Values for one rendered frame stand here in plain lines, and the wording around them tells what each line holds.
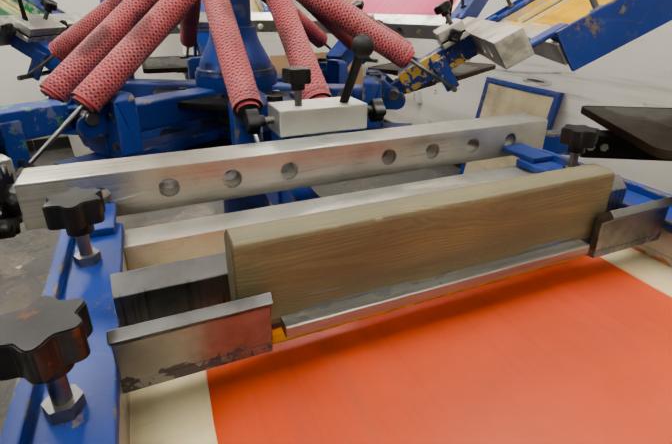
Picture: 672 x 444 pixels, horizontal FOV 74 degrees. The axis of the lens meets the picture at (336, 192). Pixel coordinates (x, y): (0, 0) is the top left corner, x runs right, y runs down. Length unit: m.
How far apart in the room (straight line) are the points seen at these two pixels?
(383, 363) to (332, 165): 0.28
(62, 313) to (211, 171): 0.29
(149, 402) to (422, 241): 0.22
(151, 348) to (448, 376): 0.20
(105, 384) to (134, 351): 0.02
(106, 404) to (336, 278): 0.16
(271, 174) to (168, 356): 0.28
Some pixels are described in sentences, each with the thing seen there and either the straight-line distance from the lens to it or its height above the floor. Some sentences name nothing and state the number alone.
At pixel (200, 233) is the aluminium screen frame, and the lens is 0.47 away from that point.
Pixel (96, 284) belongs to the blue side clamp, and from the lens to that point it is 0.40.
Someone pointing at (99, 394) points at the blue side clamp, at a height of 1.00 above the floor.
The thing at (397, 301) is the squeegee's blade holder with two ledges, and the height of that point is 0.99.
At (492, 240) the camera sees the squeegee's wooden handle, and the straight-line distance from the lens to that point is 0.40.
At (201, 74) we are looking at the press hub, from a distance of 1.09.
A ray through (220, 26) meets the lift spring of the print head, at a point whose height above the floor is 1.16.
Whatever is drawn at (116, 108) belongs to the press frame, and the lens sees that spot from 0.89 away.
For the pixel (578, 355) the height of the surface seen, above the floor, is 0.96.
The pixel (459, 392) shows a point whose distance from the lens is 0.35.
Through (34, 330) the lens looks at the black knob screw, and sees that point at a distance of 0.26.
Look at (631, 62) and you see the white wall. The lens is 2.69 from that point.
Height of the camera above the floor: 1.20
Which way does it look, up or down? 23 degrees down
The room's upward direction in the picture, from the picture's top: straight up
